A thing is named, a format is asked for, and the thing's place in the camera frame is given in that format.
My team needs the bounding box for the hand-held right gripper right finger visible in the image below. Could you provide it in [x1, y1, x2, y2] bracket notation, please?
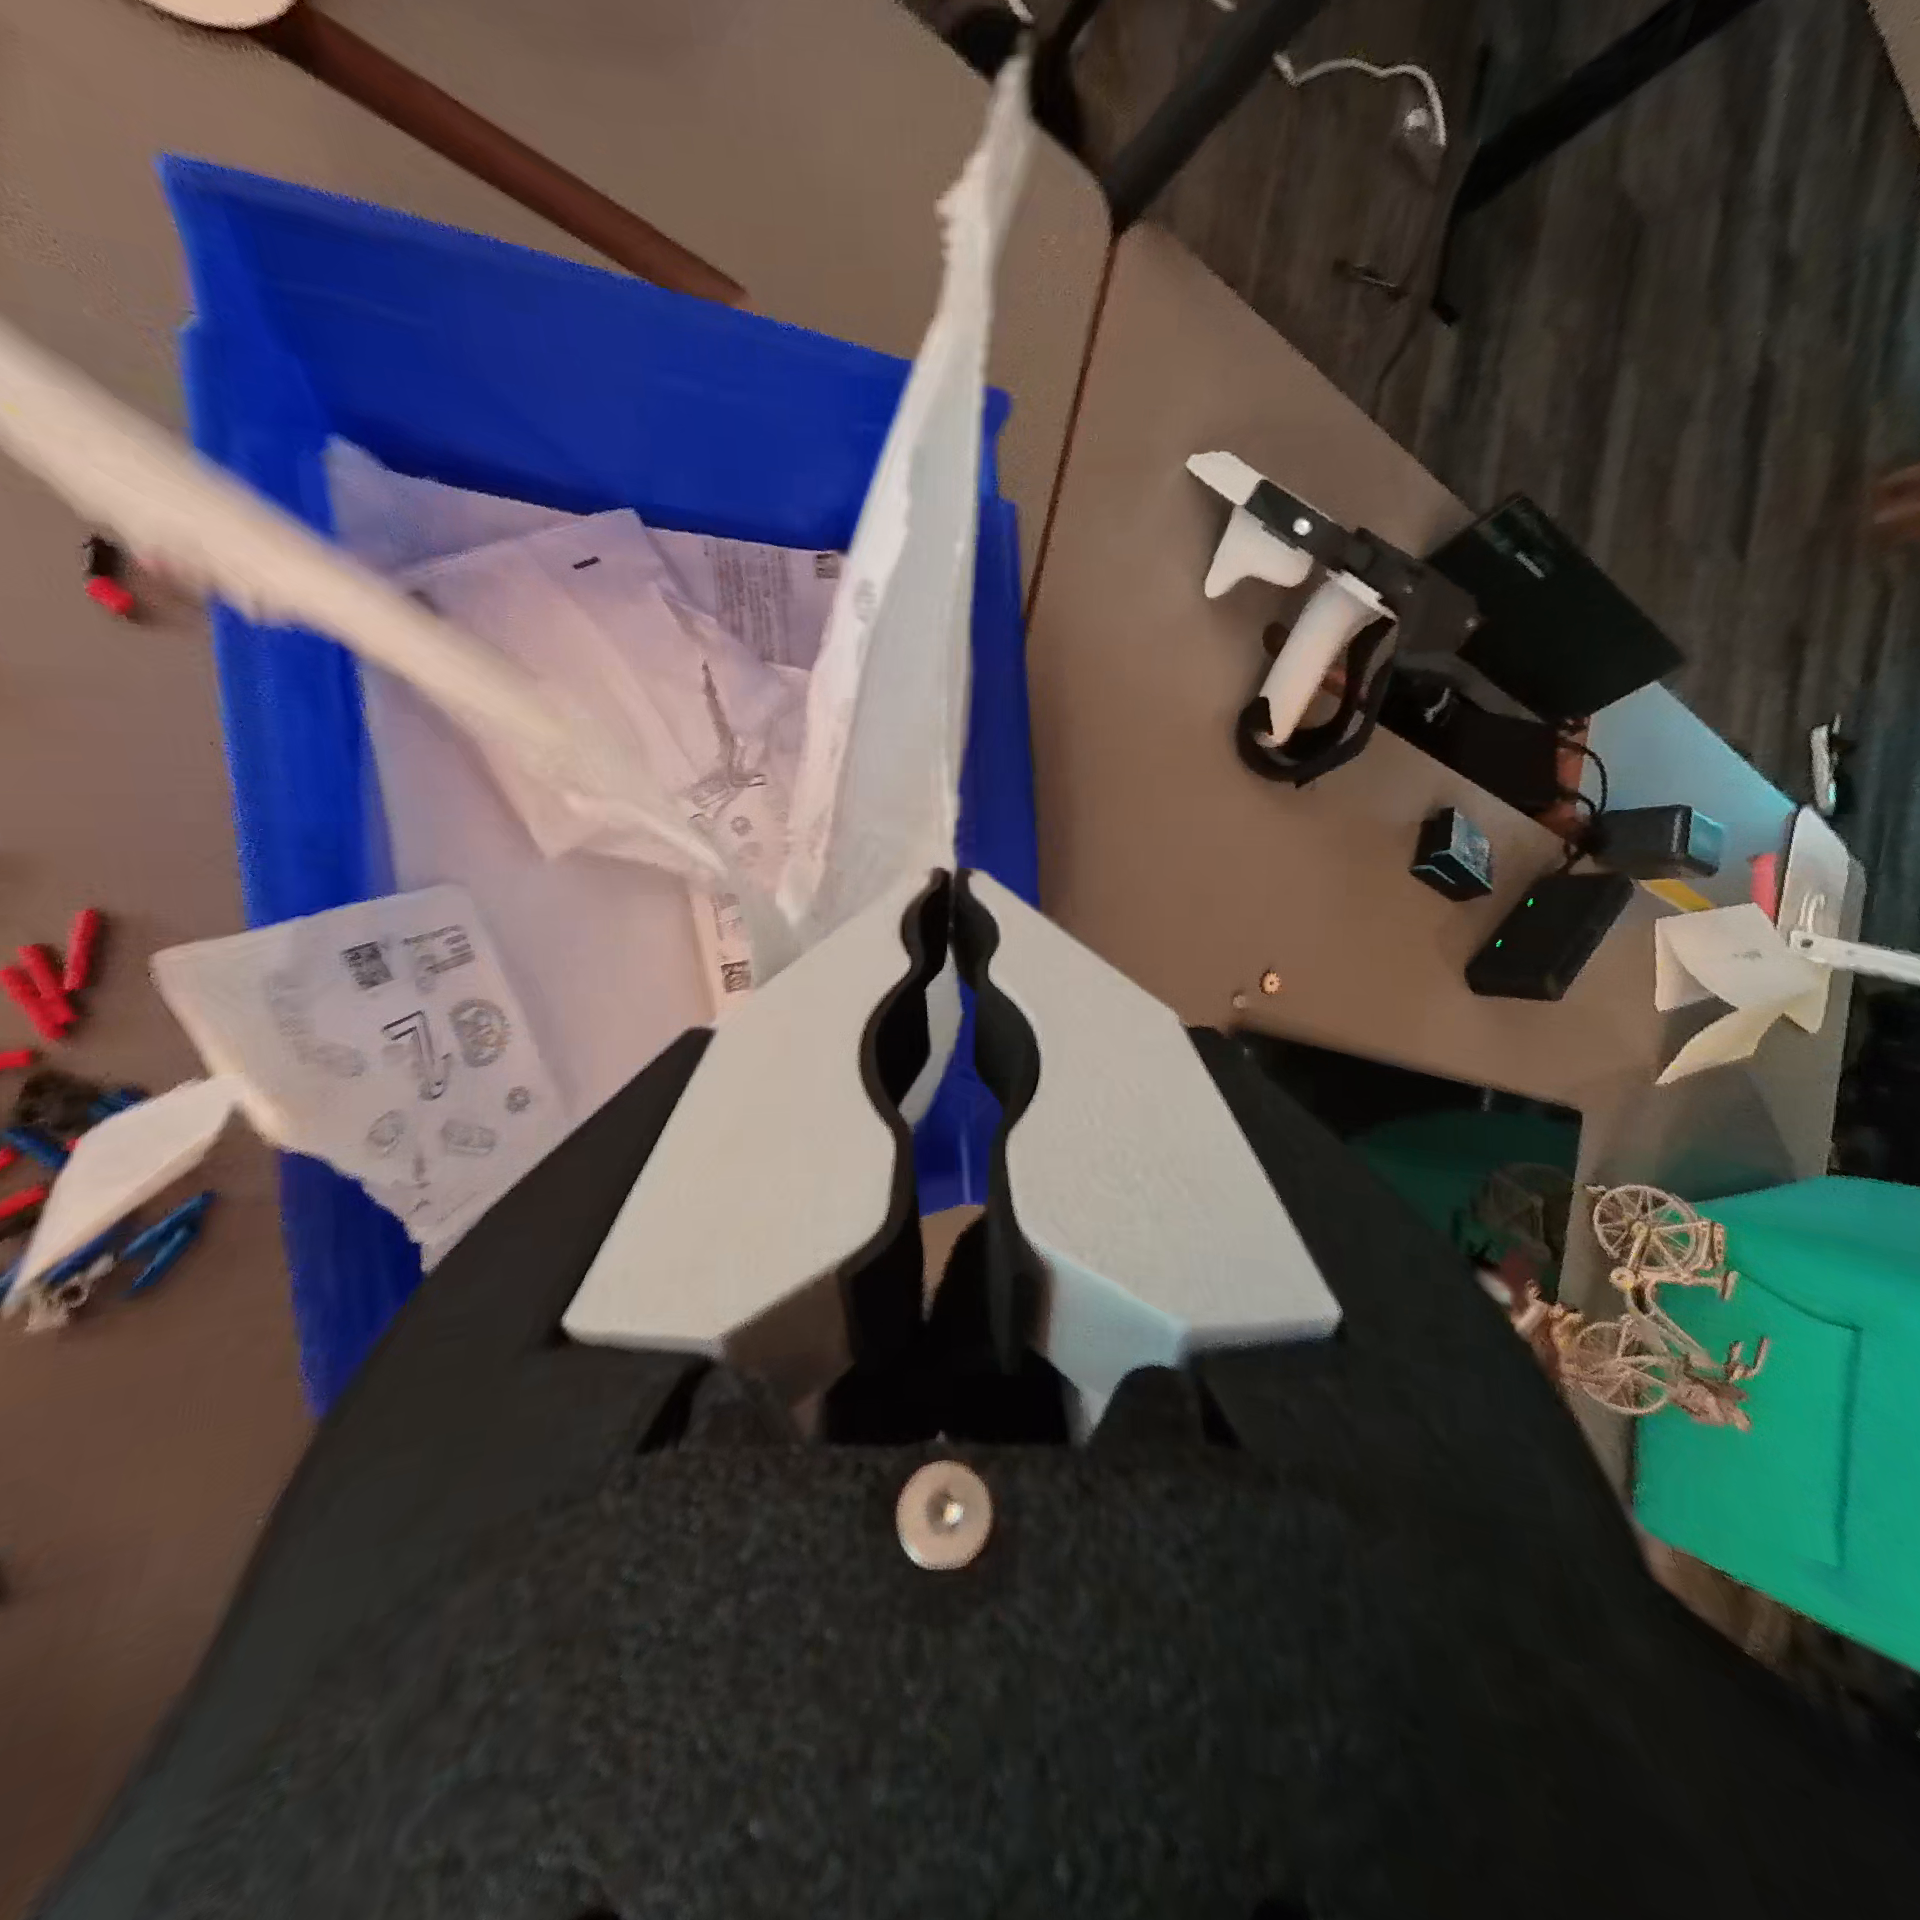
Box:
[948, 870, 1346, 1425]

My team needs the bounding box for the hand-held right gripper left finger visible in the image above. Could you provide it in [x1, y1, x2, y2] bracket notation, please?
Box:
[563, 870, 963, 1345]

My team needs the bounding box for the torn white paper bag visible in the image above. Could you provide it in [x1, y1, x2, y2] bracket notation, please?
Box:
[0, 46, 1041, 1144]

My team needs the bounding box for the blue plastic bin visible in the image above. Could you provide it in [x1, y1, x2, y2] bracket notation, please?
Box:
[158, 150, 1047, 1421]

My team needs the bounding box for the pile of red blue lego pins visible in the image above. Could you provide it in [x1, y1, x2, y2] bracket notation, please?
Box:
[0, 901, 222, 1309]

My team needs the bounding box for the black power bank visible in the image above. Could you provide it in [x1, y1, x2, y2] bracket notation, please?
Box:
[1466, 870, 1635, 1000]

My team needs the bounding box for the wooden bicycle model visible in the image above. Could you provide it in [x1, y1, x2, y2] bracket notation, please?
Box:
[1587, 1181, 1738, 1309]
[1516, 1293, 1775, 1431]

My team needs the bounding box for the black charger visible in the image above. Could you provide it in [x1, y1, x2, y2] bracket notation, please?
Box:
[1591, 804, 1729, 880]

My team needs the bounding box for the white pistol grip device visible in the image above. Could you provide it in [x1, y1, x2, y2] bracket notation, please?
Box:
[1185, 451, 1520, 791]

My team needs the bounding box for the white folded stand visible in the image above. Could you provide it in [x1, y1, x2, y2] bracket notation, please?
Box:
[1656, 895, 1833, 1087]

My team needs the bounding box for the teal storage box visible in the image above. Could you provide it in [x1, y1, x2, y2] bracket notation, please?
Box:
[1351, 1107, 1920, 1671]

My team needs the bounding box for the black tablet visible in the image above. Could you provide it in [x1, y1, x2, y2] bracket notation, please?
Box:
[1423, 492, 1688, 717]

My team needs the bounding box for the black action camera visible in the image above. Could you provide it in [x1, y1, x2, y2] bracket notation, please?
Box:
[1414, 806, 1497, 902]

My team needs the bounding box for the white cable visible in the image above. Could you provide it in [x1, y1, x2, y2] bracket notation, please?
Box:
[1274, 52, 1452, 153]

